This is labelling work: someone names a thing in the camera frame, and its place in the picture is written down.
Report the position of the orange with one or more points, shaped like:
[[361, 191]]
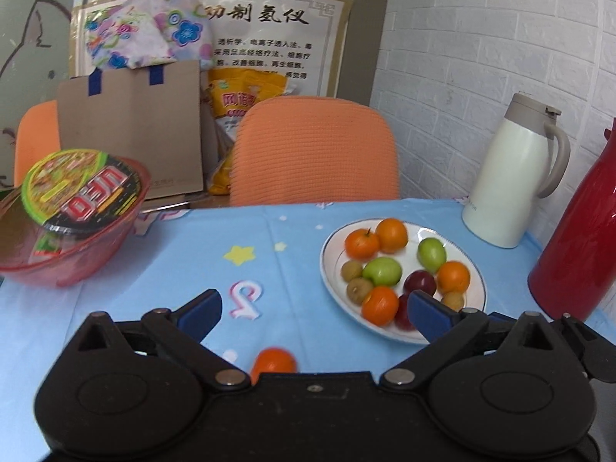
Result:
[[452, 277], [274, 362], [362, 244], [392, 236], [380, 305]]

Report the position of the green fruit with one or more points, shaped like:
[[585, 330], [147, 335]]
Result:
[[382, 270], [431, 254]]

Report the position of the instant noodle cup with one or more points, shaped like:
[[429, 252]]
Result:
[[82, 187]]

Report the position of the orange chair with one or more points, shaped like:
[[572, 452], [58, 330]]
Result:
[[313, 154], [36, 139]]

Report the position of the calligraphy wall poster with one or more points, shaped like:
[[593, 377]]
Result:
[[279, 43]]

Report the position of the floral cloth bag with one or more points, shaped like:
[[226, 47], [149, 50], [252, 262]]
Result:
[[139, 29]]

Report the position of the yellow plastic bag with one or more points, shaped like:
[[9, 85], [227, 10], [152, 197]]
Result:
[[231, 101]]

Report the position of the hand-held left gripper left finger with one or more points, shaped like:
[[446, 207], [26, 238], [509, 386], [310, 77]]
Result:
[[202, 309]]

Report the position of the dark red plum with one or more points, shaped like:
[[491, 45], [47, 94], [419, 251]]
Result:
[[402, 314], [419, 283]]

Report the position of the brown kiwi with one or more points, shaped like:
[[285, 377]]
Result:
[[352, 270], [360, 291], [452, 301]]

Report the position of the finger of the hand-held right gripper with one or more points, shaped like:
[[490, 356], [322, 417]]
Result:
[[596, 352]]

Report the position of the red thermos jug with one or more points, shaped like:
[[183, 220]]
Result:
[[582, 250]]

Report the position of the blue star-printed tablecloth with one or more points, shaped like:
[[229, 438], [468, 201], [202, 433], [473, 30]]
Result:
[[192, 250]]

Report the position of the white plate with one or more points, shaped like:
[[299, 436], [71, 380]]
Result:
[[337, 250]]

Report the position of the red translucent bowl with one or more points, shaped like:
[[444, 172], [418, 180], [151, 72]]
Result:
[[96, 255]]

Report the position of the white thermos jug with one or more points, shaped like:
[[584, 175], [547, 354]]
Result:
[[505, 178]]

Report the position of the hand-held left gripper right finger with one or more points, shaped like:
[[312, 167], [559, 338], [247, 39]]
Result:
[[429, 315]]

